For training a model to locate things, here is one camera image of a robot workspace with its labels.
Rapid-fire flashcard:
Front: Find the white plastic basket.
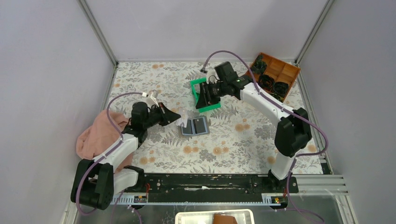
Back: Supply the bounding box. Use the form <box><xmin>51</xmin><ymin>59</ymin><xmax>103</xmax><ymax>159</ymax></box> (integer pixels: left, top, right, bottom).
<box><xmin>175</xmin><ymin>209</ymin><xmax>255</xmax><ymax>224</ymax></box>

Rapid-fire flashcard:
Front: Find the green plastic bin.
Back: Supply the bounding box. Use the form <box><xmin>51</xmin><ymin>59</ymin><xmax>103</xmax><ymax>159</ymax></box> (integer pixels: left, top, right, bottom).
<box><xmin>190</xmin><ymin>77</ymin><xmax>221</xmax><ymax>113</ymax></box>

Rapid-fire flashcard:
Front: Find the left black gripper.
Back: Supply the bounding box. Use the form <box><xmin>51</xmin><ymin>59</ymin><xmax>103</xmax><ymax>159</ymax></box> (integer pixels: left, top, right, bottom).
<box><xmin>143</xmin><ymin>102</ymin><xmax>181</xmax><ymax>130</ymax></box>

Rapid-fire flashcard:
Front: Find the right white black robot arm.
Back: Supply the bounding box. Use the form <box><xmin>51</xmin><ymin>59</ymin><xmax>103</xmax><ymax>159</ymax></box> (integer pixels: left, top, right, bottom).
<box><xmin>196</xmin><ymin>62</ymin><xmax>312</xmax><ymax>192</ymax></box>

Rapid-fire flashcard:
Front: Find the black rosette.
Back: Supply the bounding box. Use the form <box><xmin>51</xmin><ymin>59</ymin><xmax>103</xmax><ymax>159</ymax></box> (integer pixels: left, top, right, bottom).
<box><xmin>272</xmin><ymin>82</ymin><xmax>289</xmax><ymax>97</ymax></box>
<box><xmin>258</xmin><ymin>74</ymin><xmax>275</xmax><ymax>91</ymax></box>

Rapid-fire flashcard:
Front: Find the grey credit cards stack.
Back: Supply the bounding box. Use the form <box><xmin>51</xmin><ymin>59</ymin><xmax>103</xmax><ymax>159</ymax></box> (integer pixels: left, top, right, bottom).
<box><xmin>176</xmin><ymin>108</ymin><xmax>188</xmax><ymax>128</ymax></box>

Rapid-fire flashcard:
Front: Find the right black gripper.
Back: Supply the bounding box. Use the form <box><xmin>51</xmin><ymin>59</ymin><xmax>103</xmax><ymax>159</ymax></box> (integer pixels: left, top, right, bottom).
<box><xmin>195</xmin><ymin>81</ymin><xmax>227</xmax><ymax>110</ymax></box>

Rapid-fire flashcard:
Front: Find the black rosette middle right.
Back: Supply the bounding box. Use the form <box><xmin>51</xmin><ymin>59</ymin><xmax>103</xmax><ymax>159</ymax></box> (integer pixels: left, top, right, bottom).
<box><xmin>272</xmin><ymin>82</ymin><xmax>289</xmax><ymax>97</ymax></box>

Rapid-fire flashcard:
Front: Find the aluminium rail frame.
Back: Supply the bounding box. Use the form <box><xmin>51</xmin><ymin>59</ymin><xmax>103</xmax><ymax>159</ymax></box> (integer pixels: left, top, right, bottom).
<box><xmin>71</xmin><ymin>175</ymin><xmax>349</xmax><ymax>205</ymax></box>

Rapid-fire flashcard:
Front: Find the pink cloth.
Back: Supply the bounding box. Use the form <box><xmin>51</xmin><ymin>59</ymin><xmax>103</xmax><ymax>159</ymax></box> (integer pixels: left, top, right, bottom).
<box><xmin>76</xmin><ymin>110</ymin><xmax>133</xmax><ymax>173</ymax></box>

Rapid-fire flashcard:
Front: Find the brown object in basket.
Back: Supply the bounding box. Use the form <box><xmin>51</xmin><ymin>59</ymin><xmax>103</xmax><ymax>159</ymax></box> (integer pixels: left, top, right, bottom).
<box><xmin>213</xmin><ymin>214</ymin><xmax>238</xmax><ymax>224</ymax></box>

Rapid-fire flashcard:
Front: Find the black rosette middle left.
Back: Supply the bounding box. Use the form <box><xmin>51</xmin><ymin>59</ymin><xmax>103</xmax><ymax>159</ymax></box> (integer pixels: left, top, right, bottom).
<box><xmin>258</xmin><ymin>74</ymin><xmax>275</xmax><ymax>91</ymax></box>

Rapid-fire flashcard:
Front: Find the dark green rosette top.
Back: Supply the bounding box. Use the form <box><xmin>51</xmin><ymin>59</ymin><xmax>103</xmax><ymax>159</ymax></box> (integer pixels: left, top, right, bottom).
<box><xmin>250</xmin><ymin>54</ymin><xmax>267</xmax><ymax>75</ymax></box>

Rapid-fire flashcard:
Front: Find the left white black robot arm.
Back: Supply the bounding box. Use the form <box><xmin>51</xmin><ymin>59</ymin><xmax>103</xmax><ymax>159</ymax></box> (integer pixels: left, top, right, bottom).
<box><xmin>71</xmin><ymin>92</ymin><xmax>181</xmax><ymax>215</ymax></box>

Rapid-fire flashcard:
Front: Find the grey blue card holder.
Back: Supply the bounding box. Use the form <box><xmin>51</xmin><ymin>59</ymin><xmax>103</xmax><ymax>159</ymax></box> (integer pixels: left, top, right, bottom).
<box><xmin>180</xmin><ymin>116</ymin><xmax>210</xmax><ymax>137</ymax></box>

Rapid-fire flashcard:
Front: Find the black mounting base plate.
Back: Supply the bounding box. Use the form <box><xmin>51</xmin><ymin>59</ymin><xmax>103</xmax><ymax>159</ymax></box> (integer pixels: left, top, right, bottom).
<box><xmin>125</xmin><ymin>173</ymin><xmax>299</xmax><ymax>203</ymax></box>

